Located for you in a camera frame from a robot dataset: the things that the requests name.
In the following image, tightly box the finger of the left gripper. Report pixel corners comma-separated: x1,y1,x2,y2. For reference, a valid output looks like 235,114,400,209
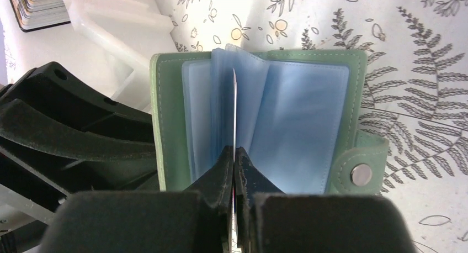
1,62,158,211

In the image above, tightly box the white plastic card box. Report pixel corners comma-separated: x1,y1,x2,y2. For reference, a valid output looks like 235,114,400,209
1,0,176,112

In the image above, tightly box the stack of cards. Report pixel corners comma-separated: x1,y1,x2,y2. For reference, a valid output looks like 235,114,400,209
9,0,70,33

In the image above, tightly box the green card holder wallet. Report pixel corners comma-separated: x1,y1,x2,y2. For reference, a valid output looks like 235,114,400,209
150,44,389,194

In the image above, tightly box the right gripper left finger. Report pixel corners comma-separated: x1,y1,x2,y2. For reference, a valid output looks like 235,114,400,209
39,146,234,253

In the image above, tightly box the white VIP credit card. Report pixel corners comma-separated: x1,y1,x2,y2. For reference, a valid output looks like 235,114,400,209
232,68,238,248

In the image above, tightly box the floral patterned table mat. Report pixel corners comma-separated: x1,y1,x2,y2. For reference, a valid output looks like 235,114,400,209
156,0,467,252

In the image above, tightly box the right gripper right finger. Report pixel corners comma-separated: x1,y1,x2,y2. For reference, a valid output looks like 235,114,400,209
233,147,416,252

